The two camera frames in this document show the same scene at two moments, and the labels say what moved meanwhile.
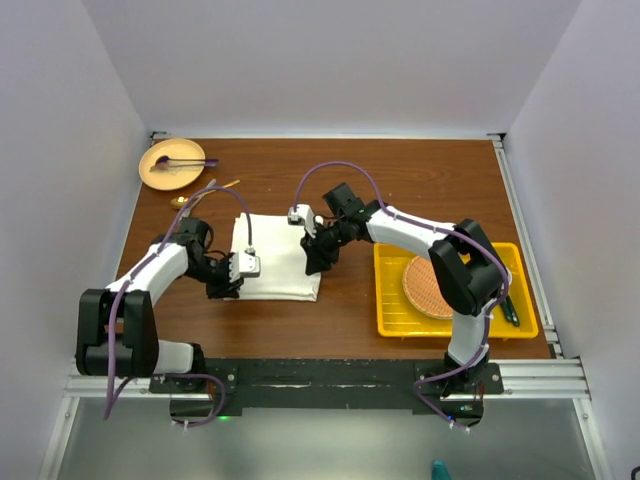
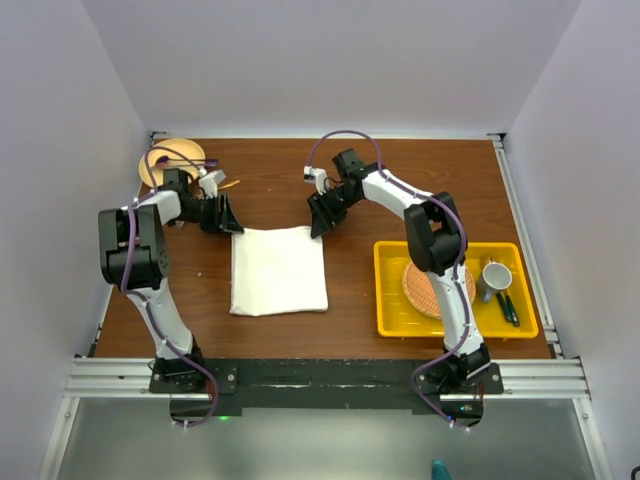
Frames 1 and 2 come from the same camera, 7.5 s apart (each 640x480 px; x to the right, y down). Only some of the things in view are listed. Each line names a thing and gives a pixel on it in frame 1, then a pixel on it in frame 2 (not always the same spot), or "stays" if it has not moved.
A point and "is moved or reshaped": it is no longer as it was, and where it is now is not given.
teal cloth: x=440 y=470 stays
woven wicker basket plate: x=422 y=288 stays
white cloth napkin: x=283 y=273 is moved or reshaped
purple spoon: x=207 y=162 stays
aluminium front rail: x=553 y=378 stays
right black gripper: x=319 y=258 → x=323 y=217
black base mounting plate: x=452 y=395 stays
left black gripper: x=225 y=288 → x=223 y=219
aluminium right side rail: x=517 y=208 stays
